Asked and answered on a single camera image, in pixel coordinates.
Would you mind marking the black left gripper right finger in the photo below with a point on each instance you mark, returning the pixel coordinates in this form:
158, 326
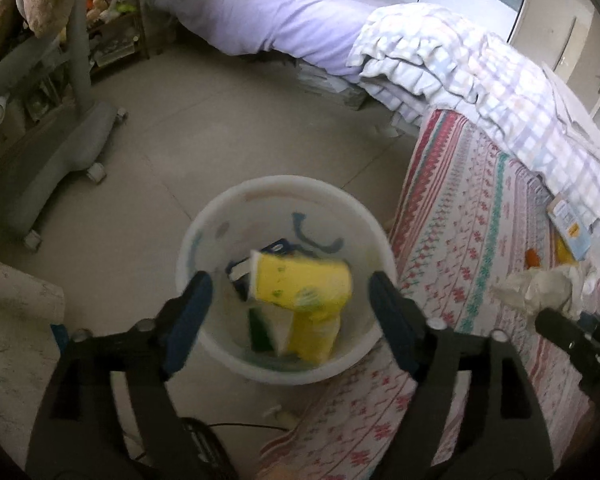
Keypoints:
502, 432

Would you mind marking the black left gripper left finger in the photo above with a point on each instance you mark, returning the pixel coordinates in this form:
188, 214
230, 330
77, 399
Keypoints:
77, 433

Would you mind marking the yellow wrapper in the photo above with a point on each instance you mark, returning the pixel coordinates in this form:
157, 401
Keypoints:
563, 254

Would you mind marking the orange wrapper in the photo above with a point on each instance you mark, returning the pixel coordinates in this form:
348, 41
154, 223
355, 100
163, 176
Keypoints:
532, 259

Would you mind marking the light blue paper carton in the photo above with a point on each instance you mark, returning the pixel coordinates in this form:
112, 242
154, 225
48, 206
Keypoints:
570, 227

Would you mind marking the yellow snowflake snack bag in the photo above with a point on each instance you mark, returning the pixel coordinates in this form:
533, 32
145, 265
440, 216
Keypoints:
297, 307

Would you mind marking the white plastic trash bin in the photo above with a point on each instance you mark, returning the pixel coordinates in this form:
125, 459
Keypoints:
252, 215

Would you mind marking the white floral tablecloth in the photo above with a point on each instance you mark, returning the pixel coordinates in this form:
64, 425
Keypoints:
28, 307

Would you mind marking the patterned striped bed sheet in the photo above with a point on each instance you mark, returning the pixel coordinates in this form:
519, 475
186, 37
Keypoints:
467, 216

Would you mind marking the folded grey striped cloth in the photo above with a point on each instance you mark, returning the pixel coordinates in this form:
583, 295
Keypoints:
580, 126

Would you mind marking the grey rolling chair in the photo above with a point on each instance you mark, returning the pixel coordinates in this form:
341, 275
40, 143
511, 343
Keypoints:
51, 124

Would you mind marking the cream door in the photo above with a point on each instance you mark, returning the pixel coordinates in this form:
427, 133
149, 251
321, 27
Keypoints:
565, 36

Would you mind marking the plaid purple white quilt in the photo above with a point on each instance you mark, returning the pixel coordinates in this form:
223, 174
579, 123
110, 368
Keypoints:
413, 57

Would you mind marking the lavender bed mattress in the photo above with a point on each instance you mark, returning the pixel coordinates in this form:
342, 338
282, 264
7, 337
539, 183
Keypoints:
319, 32

